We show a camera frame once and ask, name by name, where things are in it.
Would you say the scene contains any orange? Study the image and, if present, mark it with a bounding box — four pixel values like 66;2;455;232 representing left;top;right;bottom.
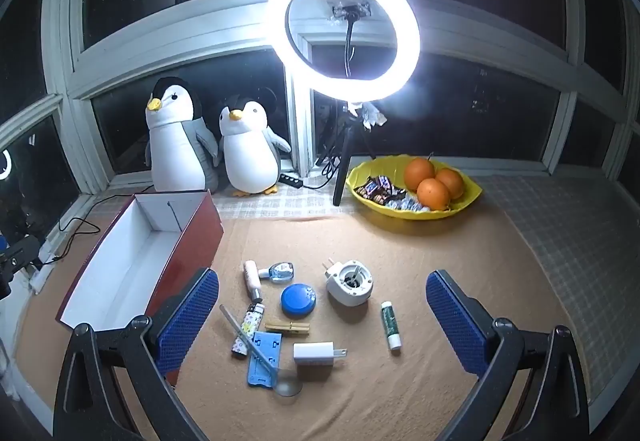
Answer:
416;178;451;211
435;168;466;199
404;158;436;192

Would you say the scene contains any yellow leaf-shaped bowl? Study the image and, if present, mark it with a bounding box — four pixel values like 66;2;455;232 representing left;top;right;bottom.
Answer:
346;154;483;221

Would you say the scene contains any white power strip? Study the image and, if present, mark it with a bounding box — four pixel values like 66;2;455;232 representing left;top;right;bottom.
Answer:
29;241;57;294

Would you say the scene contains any red cardboard box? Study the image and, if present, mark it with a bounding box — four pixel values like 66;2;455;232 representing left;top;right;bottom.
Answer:
55;190;224;389

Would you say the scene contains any blue eye drop bottle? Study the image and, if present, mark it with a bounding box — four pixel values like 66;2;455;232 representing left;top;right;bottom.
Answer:
259;261;295;283

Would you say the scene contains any white round plug-in device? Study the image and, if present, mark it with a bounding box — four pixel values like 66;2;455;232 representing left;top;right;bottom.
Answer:
321;258;374;307

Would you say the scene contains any long black cable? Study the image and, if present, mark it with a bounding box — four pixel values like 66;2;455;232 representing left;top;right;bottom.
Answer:
37;194;102;267

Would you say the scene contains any clear plastic spoon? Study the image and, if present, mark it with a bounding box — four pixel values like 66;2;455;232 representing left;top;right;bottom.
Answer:
219;304;304;397

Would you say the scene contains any large penguin plush toy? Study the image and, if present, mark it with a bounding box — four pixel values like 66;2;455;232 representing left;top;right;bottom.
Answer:
145;77;221;194

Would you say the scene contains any tan blanket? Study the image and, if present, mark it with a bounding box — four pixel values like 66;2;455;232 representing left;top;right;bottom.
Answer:
15;206;601;441

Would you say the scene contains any blue plastic phone stand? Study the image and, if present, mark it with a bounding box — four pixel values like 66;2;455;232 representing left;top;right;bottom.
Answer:
247;331;282;389

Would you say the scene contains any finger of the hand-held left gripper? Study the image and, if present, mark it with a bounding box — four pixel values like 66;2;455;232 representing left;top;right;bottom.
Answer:
0;235;42;299

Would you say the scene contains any white ring light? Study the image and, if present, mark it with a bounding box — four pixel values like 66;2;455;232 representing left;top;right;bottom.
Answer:
265;0;421;103

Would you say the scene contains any white usb charger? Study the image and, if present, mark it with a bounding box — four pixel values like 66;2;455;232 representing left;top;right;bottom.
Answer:
293;342;347;368

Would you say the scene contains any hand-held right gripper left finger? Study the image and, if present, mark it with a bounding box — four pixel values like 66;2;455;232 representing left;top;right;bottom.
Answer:
52;267;221;441

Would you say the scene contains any white tube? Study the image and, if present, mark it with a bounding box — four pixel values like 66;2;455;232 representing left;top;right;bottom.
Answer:
243;260;264;303

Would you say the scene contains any pile of wrapped candies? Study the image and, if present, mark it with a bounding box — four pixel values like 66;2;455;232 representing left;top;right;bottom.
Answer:
354;175;431;213

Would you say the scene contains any small penguin plush toy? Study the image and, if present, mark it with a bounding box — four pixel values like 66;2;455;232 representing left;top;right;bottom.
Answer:
218;94;292;198

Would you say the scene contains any checked cloth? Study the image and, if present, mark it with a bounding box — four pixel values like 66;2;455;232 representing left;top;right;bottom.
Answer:
107;174;640;372

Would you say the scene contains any wooden clothespin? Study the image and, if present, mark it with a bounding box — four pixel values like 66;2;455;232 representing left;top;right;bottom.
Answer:
264;319;311;337

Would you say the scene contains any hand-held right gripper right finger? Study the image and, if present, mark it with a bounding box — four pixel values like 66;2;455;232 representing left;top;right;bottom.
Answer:
425;269;591;441

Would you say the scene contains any black cable bundle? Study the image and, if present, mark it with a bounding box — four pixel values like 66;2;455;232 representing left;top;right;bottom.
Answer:
300;141;347;190

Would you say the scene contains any black gooseneck phone holder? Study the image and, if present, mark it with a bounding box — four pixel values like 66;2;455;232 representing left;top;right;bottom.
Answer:
330;0;373;79

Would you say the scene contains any blue round lid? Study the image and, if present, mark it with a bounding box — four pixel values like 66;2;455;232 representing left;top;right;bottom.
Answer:
280;283;317;318

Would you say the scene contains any patterned lighter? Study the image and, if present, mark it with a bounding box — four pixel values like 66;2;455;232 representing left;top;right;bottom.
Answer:
231;301;264;358

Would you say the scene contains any crumpled clear tape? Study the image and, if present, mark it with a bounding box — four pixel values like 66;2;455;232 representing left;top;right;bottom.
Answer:
350;101;388;129

